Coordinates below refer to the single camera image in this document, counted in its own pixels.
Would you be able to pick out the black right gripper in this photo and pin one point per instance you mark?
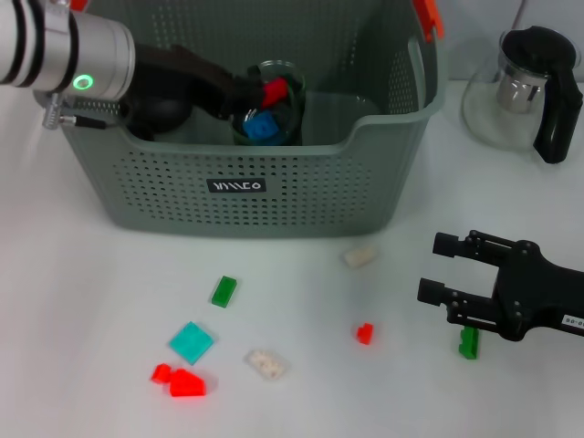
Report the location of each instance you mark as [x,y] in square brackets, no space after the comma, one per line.
[534,287]

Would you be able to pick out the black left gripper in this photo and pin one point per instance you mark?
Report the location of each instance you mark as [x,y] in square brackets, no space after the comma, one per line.
[196,73]

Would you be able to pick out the dark red curved brick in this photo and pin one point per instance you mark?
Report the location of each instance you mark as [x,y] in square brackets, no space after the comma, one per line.
[275,91]

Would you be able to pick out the blue square brick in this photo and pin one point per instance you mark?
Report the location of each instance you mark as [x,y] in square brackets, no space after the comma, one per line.
[260,128]

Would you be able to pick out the green stepped brick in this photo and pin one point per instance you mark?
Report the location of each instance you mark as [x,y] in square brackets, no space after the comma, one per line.
[469,344]

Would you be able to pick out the white brick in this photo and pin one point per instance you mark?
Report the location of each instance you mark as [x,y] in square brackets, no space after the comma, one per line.
[360,256]
[268,364]

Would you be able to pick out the teal square brick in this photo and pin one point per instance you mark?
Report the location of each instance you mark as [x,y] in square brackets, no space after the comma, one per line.
[191,343]

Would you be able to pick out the small red brick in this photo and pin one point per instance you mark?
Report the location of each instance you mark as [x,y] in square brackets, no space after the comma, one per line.
[365,333]
[162,373]

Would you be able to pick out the red slope brick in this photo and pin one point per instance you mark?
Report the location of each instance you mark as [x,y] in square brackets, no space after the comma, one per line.
[187,384]

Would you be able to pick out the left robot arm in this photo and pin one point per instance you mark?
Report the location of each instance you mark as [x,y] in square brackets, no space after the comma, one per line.
[68,50]

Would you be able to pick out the grey perforated storage bin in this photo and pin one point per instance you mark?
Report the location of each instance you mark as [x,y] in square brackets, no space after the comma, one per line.
[319,196]

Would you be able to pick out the black clay teapot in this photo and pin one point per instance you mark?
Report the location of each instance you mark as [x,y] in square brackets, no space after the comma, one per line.
[159,114]

